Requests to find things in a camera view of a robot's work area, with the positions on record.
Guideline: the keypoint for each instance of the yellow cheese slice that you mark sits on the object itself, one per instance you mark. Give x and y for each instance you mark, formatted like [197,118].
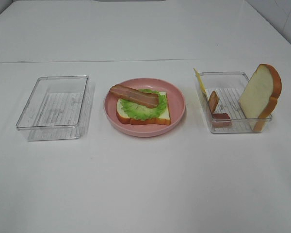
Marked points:
[201,85]

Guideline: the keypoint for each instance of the pink round plate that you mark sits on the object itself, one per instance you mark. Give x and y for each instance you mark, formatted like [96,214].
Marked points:
[176,104]

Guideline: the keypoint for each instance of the clear plastic tray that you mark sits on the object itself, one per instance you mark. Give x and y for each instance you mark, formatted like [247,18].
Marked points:
[229,86]
[58,108]

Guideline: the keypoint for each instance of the bacon strip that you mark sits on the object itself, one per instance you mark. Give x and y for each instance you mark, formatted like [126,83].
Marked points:
[149,100]
[221,120]

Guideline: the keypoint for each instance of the right clear plastic tray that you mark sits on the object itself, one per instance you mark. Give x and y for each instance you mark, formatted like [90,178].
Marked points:
[229,86]

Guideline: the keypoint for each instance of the green lettuce leaf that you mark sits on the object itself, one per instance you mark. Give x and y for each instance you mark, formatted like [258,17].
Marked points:
[128,109]

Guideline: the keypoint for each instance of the bread slice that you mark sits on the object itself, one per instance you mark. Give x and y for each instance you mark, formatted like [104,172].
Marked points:
[260,96]
[159,121]

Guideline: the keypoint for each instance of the left clear plastic tray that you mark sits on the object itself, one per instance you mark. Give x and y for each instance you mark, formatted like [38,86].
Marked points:
[58,108]

